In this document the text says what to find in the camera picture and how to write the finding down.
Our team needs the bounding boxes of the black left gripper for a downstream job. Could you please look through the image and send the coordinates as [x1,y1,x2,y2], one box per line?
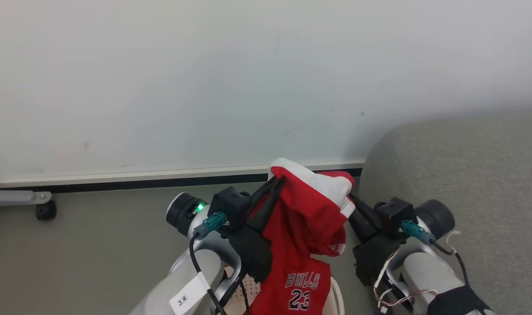
[229,177,287,283]

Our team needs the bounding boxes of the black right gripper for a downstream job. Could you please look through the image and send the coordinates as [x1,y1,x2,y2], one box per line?
[348,195,403,287]

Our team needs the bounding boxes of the red Bulls basketball jersey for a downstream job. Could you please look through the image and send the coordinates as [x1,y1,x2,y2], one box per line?
[247,158,357,315]

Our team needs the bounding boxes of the cream perforated laundry basket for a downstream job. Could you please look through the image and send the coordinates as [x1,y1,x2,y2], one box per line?
[222,266,346,315]

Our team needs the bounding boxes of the white paper label tag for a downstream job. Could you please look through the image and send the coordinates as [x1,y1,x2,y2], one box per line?
[169,272,211,315]

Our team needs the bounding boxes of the grey fabric sofa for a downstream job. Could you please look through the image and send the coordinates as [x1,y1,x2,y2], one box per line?
[358,115,532,315]

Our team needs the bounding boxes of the black caster wheel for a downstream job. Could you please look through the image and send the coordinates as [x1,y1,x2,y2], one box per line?
[35,200,57,221]

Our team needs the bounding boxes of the grey metal cart leg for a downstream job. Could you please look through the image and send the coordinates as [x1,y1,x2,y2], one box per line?
[0,185,53,207]

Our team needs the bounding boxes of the black cable with teal plug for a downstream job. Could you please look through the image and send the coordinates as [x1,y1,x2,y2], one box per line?
[400,220,470,287]
[189,212,228,315]

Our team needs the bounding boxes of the thin red white wires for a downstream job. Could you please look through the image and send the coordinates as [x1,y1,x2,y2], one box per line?
[374,248,438,314]

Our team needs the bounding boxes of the white black wall skirting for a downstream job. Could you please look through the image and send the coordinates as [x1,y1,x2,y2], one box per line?
[0,159,366,194]

